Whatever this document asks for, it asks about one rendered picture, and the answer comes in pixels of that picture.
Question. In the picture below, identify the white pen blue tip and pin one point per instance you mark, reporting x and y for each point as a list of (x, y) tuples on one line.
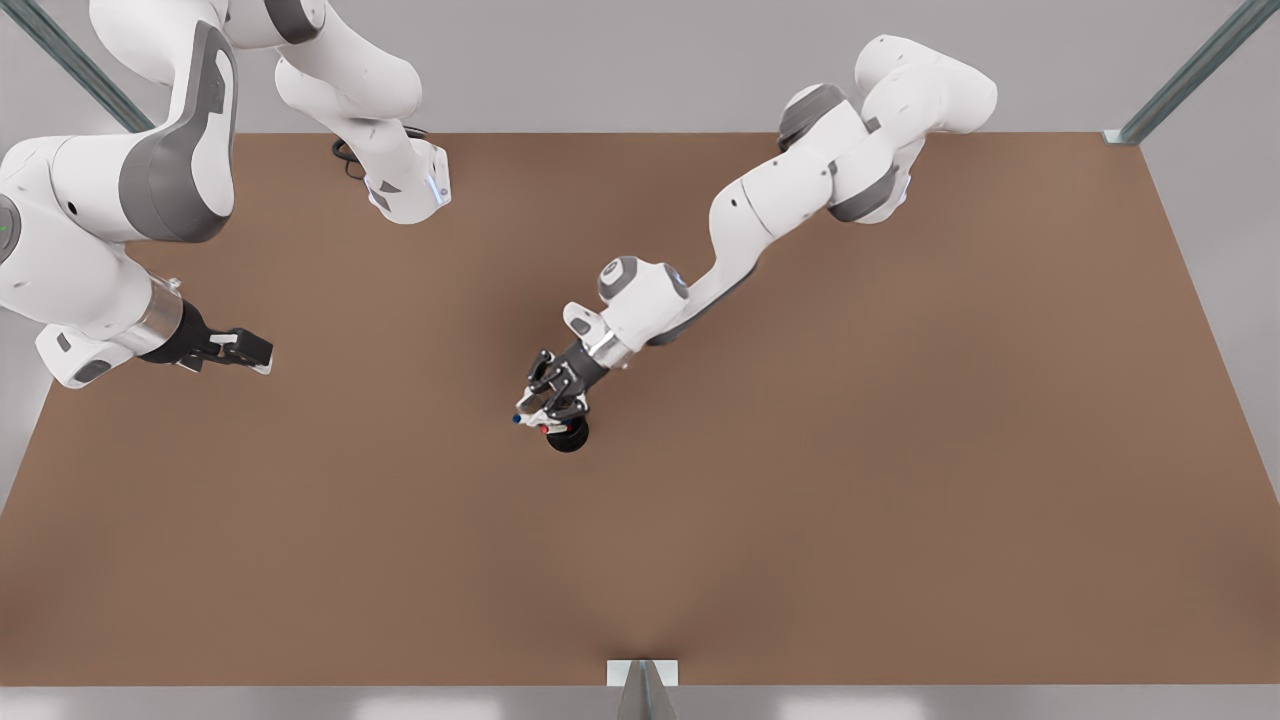
[(530, 415)]

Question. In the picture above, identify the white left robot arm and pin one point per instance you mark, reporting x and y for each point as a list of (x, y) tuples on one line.
[(800, 190)]

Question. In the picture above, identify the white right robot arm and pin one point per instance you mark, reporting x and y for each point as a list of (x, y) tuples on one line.
[(90, 190)]

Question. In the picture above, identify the silver frame post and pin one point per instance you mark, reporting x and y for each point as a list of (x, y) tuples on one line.
[(70, 62), (642, 690), (1190, 72)]

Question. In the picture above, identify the black round cup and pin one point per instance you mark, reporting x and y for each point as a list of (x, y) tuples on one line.
[(568, 437)]

